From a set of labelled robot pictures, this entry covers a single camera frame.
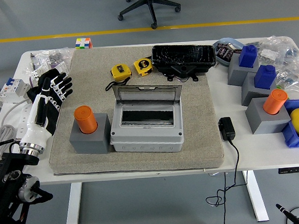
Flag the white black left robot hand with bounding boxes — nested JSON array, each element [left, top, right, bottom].
[[15, 70, 78, 152]]

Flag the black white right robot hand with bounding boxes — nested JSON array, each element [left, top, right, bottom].
[[276, 202, 299, 224]]

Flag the orange cylinder battery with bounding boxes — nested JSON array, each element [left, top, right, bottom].
[[72, 104, 98, 135], [261, 88, 290, 116]]

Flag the smoky transparent box lid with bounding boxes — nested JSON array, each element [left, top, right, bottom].
[[111, 80, 184, 109]]

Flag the grey electrical junction box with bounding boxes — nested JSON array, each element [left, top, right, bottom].
[[107, 99, 185, 157]]

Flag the white power strip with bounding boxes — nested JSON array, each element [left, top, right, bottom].
[[12, 102, 39, 141]]

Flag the white table leg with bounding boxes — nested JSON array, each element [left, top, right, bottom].
[[241, 169, 270, 223], [61, 182, 85, 224]]

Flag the white circuit breaker blue lever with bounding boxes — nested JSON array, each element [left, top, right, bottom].
[[0, 76, 32, 104]]

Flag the black table control panel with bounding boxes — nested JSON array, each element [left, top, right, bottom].
[[278, 166, 299, 175]]

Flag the small white terminal block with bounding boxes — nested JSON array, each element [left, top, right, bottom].
[[31, 60, 70, 86]]

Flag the clear plastic parts bags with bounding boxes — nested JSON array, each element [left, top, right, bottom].
[[28, 47, 77, 82], [255, 33, 299, 101]]

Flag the grey block with round hole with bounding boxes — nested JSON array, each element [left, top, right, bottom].
[[67, 112, 114, 156]]

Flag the blue plastic bin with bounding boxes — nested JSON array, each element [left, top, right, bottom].
[[280, 99, 299, 149]]

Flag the Rubik's cube with white cross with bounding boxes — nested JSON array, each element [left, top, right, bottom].
[[74, 37, 93, 50]]

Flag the grey block holder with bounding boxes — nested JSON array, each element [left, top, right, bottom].
[[244, 95, 292, 136], [240, 70, 279, 107], [226, 52, 261, 87]]

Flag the grey-brown mat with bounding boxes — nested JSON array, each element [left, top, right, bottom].
[[42, 41, 225, 178]]

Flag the blue bottle-shaped block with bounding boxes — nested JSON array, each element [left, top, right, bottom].
[[253, 64, 278, 90], [237, 44, 259, 69]]

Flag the black plastic tray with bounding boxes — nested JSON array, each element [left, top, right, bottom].
[[150, 42, 218, 84]]

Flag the black office chair base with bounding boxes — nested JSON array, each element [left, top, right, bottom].
[[116, 0, 183, 32]]

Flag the dark component packs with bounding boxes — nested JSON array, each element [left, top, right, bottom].
[[216, 43, 235, 62]]

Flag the light blue tray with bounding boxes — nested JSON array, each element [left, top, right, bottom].
[[212, 36, 246, 68]]

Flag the yellow tape measure with strap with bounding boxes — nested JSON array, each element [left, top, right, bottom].
[[103, 63, 133, 91]]

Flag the black power adapter with cord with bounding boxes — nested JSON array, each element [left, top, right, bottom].
[[200, 116, 251, 224]]

